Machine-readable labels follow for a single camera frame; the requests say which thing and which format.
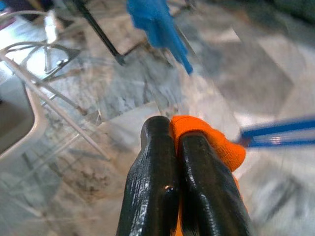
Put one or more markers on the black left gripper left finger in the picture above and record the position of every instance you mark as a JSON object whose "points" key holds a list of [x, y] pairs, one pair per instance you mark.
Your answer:
{"points": [[150, 184]]}

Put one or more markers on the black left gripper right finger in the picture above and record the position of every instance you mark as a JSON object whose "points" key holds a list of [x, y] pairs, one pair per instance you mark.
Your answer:
{"points": [[211, 196]]}

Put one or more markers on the orange shirt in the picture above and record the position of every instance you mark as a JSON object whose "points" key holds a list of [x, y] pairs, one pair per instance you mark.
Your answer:
{"points": [[216, 137]]}

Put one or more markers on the blue plastic clothes hanger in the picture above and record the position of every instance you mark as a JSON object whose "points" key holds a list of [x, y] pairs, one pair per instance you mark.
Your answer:
{"points": [[283, 127]]}

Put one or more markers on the white grey folding chair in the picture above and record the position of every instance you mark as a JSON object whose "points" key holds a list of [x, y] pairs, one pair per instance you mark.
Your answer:
{"points": [[14, 123]]}

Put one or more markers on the black metal drying rack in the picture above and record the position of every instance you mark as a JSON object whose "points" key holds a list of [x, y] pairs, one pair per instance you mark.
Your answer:
{"points": [[103, 34]]}

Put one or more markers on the blue shirt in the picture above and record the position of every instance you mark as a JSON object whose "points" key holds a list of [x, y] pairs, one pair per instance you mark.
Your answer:
{"points": [[152, 19]]}

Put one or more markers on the dark green sofa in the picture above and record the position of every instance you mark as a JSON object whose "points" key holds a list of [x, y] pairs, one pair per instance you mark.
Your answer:
{"points": [[295, 9]]}

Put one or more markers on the white baby rocker frame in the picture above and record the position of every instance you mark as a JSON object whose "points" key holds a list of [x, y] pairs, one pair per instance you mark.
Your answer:
{"points": [[53, 27]]}

